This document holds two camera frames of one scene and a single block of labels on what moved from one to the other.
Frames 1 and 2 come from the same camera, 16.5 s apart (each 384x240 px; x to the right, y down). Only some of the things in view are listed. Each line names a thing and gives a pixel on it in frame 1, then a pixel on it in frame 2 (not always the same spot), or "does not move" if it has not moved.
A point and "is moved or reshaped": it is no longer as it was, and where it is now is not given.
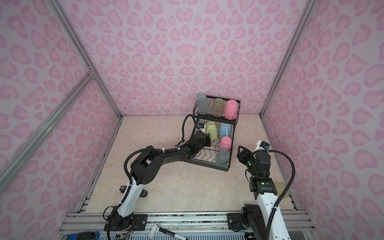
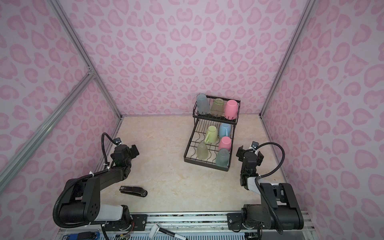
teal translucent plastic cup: x=222 y=158 does not move
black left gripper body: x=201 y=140 → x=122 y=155
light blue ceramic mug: x=224 y=130 does not move
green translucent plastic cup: x=218 y=108 does not move
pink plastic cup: x=231 y=109 does not move
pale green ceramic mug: x=211 y=129 is moved or reshaped
